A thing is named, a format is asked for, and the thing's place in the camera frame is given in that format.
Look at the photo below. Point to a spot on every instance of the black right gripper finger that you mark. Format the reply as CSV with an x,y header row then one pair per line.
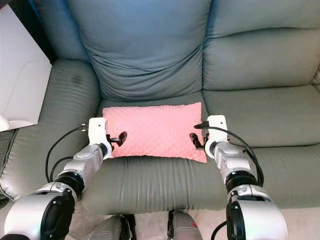
x,y
193,137
197,146

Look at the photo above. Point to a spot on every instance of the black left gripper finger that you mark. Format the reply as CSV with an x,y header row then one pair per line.
x,y
122,135
118,143

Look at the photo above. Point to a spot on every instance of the pink dotted pillow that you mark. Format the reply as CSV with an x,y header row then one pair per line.
x,y
155,131

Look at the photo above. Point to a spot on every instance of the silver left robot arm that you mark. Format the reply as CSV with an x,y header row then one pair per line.
x,y
75,172

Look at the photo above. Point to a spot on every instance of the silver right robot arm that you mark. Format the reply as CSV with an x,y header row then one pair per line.
x,y
235,165

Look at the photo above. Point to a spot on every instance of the blue-grey sofa back cushion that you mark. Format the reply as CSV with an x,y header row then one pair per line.
x,y
140,45

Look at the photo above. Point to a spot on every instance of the grey-green leather sofa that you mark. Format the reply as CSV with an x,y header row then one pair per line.
x,y
260,65

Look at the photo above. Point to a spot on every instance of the robot right leg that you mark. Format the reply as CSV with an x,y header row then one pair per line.
x,y
186,227

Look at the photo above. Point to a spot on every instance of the robot leg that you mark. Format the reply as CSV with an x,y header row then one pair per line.
x,y
186,227
110,229

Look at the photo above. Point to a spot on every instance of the robot left leg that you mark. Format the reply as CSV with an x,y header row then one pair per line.
x,y
110,229

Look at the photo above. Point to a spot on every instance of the white plastic drawer box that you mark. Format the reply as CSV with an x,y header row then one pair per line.
x,y
22,75

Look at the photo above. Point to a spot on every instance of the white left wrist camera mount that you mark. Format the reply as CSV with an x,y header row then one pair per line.
x,y
97,130

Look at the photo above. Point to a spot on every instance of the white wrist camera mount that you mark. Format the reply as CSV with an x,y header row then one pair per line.
x,y
217,128
97,130

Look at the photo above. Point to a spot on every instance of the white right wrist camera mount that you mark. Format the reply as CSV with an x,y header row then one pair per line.
x,y
217,128

